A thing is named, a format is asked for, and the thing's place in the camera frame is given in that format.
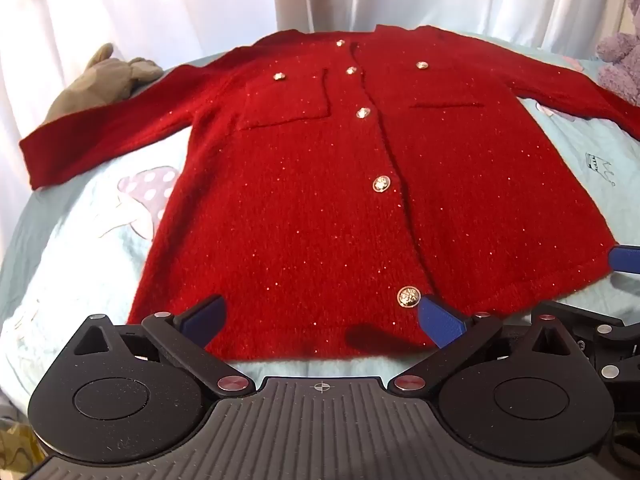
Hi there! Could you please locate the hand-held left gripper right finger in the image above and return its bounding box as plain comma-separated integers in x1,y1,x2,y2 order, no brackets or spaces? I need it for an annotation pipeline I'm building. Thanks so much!
392,294,574,395

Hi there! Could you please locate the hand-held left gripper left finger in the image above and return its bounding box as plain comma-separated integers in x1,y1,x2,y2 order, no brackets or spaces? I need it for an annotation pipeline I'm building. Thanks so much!
73,294,253,395

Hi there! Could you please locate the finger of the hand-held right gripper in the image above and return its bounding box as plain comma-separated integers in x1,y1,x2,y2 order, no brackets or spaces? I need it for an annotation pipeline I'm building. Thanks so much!
607,244,640,277
567,304,640,397

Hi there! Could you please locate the red knit cardigan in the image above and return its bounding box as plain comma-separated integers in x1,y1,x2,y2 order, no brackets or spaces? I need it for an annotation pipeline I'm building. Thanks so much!
19,24,640,364

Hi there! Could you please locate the light blue printed bed sheet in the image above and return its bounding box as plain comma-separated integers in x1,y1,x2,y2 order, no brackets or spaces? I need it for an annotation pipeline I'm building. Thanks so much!
0,30,640,461

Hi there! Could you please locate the purple plush toy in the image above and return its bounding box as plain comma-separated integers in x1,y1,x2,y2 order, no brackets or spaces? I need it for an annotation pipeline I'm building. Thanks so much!
596,31,640,104

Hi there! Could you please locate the yellow patterned cloth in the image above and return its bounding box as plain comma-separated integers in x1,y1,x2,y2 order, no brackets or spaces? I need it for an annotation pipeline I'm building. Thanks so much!
0,407,46,471

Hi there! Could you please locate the brown plush toy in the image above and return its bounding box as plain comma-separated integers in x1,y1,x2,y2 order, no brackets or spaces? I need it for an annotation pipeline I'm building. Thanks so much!
42,42,164,126

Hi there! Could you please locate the white sheer curtain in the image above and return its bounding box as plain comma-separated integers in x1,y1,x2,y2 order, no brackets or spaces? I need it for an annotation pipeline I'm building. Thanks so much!
0,0,274,128

